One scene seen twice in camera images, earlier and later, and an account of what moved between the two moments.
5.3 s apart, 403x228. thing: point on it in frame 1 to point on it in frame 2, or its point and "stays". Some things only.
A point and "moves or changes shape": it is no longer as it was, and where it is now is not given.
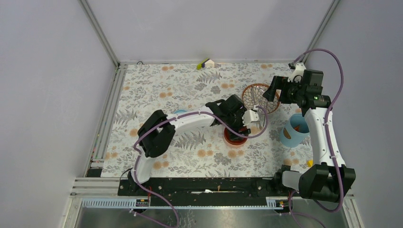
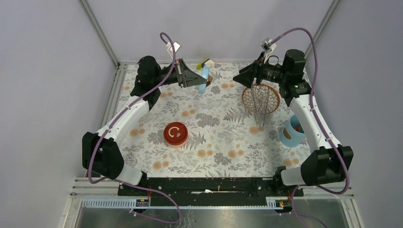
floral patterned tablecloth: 180,89 stays
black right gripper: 280,82 to 247,74
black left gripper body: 235,121 to 178,69
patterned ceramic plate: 253,96 stays
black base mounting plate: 200,191 stays
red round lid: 234,144 moves or changes shape
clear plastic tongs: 262,119 to 255,108
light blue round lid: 180,111 to 205,74
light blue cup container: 295,131 stays
